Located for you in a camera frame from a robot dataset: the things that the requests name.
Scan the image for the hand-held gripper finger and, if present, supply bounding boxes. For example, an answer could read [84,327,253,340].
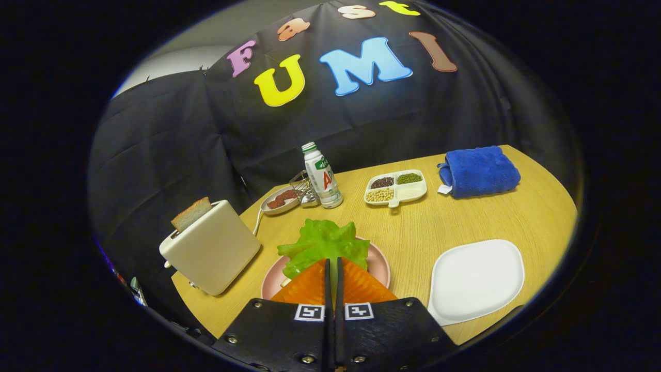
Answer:
[212,258,334,371]
[335,257,460,371]

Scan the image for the green lettuce leaf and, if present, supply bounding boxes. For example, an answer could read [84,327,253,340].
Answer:
[277,219,371,281]

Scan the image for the plain toast bread slice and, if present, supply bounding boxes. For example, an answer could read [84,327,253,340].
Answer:
[171,196,213,233]

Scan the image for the pink round plate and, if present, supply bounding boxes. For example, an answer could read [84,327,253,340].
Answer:
[260,237,391,301]

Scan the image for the small white round plate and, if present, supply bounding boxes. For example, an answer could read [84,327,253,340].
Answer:
[260,185,302,215]

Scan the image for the red meat pieces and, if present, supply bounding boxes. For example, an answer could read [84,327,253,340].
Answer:
[266,189,299,209]

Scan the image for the cream toaster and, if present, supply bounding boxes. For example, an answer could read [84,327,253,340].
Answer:
[159,199,261,297]

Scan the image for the white plastic drink bottle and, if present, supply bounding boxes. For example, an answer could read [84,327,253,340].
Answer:
[302,142,344,209]

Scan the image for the white divided dish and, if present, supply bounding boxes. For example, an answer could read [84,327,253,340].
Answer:
[364,169,428,208]

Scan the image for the white square plate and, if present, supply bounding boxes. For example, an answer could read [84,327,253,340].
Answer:
[428,239,526,327]

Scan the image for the folded blue towel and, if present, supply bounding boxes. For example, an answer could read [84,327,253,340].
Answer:
[437,145,522,199]

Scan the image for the black backdrop cloth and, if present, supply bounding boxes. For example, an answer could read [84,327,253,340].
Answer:
[88,0,584,321]

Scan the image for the metal wire holder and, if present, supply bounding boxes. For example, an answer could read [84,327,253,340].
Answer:
[289,170,321,208]

